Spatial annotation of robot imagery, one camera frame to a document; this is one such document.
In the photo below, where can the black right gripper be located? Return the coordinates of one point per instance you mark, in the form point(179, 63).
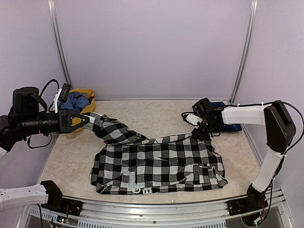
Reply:
point(200, 136)

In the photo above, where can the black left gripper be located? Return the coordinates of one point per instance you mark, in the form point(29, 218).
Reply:
point(65, 121)

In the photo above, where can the blue plaid shirt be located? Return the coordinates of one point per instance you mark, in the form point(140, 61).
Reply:
point(226, 128)

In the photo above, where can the yellow plastic basket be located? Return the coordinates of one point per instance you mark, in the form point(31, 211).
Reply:
point(89, 93)

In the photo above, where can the black white checked shirt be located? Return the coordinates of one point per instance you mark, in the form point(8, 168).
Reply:
point(132, 164)

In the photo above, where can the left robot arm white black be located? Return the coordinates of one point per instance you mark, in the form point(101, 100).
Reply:
point(29, 116)

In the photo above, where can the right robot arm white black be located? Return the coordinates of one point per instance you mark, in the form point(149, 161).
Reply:
point(280, 131)

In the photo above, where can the blue gingham crumpled shirt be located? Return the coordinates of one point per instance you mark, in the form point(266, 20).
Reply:
point(76, 102)

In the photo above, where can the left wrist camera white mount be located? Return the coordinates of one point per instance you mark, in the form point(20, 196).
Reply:
point(61, 96)

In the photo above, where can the aluminium front rail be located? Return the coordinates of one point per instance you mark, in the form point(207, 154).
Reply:
point(221, 213)

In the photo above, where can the left aluminium frame post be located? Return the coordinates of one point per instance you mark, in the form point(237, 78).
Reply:
point(58, 42)

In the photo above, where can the aluminium frame post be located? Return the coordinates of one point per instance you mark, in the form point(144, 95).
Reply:
point(58, 42)
point(245, 50)

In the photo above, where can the right aluminium frame post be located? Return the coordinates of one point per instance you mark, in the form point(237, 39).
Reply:
point(245, 50)

